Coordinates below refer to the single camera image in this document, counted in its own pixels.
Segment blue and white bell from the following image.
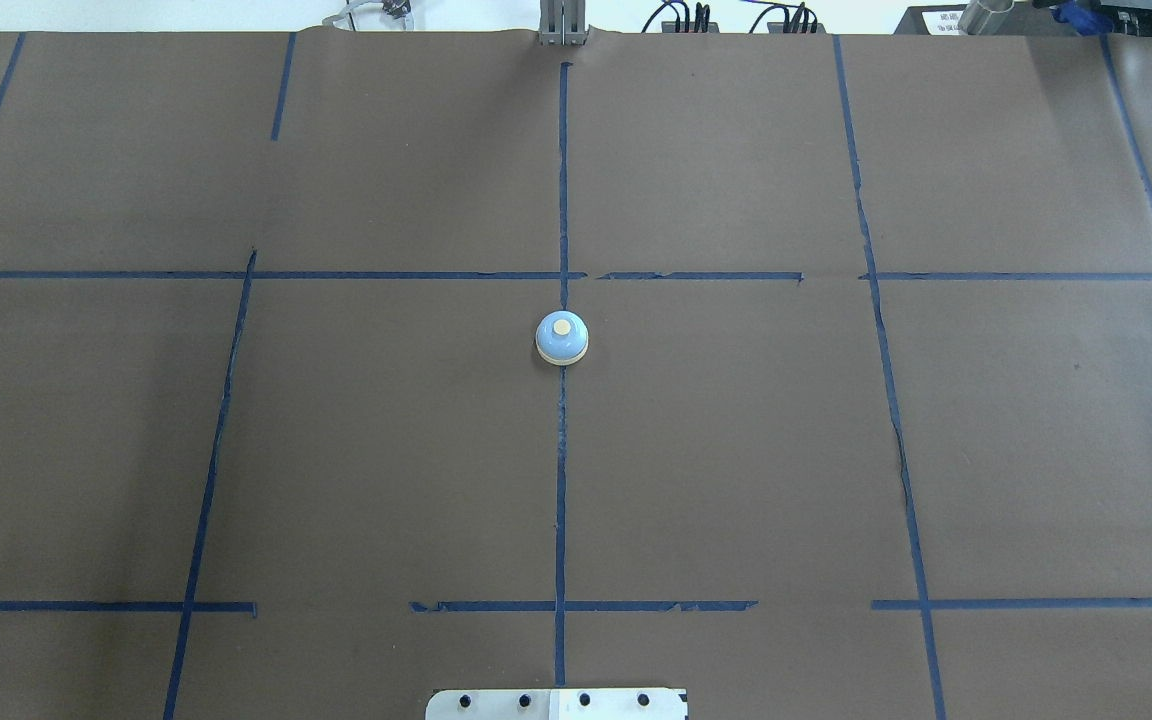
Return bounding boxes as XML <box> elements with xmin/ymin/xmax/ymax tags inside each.
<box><xmin>535</xmin><ymin>310</ymin><xmax>590</xmax><ymax>366</ymax></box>

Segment silver metal cup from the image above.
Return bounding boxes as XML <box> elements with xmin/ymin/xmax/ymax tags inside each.
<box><xmin>957</xmin><ymin>0</ymin><xmax>1015</xmax><ymax>36</ymax></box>

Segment aluminium frame post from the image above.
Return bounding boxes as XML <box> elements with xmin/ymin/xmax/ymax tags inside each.
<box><xmin>538</xmin><ymin>0</ymin><xmax>589</xmax><ymax>46</ymax></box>

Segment white camera mast with base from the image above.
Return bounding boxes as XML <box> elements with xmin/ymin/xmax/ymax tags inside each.
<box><xmin>424</xmin><ymin>687</ymin><xmax>690</xmax><ymax>719</ymax></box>

